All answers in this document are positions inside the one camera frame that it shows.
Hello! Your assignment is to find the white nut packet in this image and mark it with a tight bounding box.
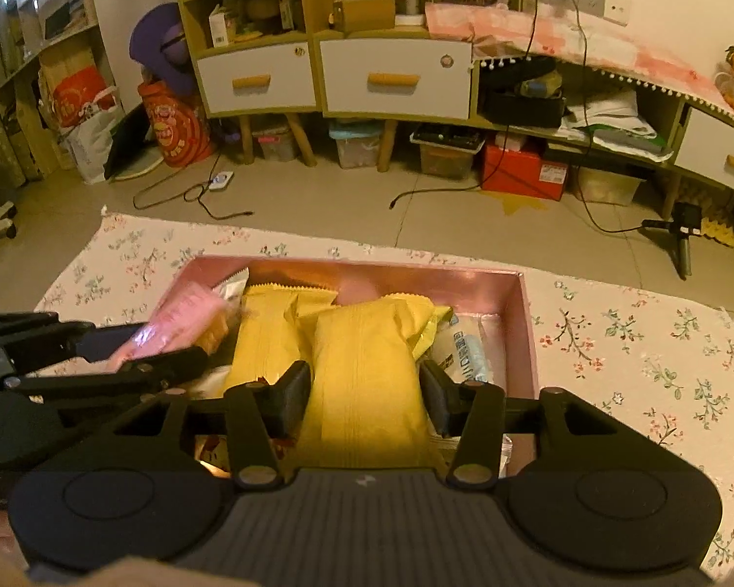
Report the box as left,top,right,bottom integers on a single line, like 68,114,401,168
219,268,251,308

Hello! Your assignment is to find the black floor cable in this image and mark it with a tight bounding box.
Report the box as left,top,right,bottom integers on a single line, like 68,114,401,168
132,176,253,219

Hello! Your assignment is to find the orange printed bag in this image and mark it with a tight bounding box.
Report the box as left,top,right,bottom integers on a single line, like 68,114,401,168
136,79,216,168

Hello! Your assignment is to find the yellow egg tray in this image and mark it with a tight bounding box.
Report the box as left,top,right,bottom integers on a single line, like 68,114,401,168
699,209,734,247

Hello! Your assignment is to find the stack of papers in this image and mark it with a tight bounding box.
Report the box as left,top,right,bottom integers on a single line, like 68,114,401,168
561,87,675,158

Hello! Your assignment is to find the white drawer yellow handle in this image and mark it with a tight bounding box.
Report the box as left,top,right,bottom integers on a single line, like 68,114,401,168
671,106,734,198
194,43,318,117
319,38,474,121

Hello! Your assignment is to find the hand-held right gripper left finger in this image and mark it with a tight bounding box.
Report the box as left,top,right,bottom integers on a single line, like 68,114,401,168
107,360,314,491

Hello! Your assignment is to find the yellow wooden cabinet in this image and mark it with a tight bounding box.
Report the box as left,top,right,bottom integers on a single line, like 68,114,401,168
171,0,734,222

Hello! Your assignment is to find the purple plush toy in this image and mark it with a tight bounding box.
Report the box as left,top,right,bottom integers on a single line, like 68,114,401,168
128,3,198,100

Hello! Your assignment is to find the yellow star paper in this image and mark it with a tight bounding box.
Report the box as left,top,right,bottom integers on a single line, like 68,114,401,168
476,186,552,219

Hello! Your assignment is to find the black tripod camera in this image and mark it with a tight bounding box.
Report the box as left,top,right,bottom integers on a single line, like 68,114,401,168
641,202,706,280

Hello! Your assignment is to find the red cardboard box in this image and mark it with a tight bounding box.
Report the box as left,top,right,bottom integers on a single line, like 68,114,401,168
479,139,570,201

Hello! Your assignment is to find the plain yellow snack packet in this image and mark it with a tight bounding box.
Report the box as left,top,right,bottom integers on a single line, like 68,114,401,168
295,293,455,473
223,284,339,400

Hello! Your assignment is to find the clear storage box black lid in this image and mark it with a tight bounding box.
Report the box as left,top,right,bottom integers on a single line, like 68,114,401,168
410,124,486,181

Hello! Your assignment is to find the small clear storage box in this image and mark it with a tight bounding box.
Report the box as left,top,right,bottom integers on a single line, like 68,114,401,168
253,125,298,164

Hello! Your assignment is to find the black flat panel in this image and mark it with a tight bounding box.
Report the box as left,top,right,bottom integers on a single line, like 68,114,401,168
103,106,167,182

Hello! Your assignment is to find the brown cardboard box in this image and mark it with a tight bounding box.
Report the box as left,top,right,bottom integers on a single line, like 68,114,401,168
331,0,398,33

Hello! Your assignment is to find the clear blue snack packet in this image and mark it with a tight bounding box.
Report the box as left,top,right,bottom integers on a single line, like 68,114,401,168
433,314,491,387

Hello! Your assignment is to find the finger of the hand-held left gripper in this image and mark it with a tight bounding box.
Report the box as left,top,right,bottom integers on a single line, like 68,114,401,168
0,311,148,381
3,346,214,406

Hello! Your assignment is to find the wooden shelf unit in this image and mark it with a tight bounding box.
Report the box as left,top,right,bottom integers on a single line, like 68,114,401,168
0,0,106,180

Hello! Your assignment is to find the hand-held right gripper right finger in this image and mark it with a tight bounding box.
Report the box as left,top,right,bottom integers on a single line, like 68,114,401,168
419,360,626,491

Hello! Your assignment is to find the white orange shopping bag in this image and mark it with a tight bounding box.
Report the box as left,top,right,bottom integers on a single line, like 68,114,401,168
54,66,124,185

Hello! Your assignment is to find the pink cardboard box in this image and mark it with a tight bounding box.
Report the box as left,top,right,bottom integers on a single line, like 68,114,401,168
153,255,539,481

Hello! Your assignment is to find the clear storage box blue lid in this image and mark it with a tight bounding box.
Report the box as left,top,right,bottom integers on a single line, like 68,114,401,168
329,121,384,170

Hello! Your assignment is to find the pink snack bar packet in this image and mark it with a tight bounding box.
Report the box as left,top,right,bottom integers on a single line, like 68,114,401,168
107,281,231,375

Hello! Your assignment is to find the black charger cable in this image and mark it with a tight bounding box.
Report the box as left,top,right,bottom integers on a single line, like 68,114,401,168
558,0,646,234
389,0,551,210

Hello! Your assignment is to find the pink cloth with pompoms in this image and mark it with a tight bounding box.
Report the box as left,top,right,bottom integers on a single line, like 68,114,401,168
425,1,734,115

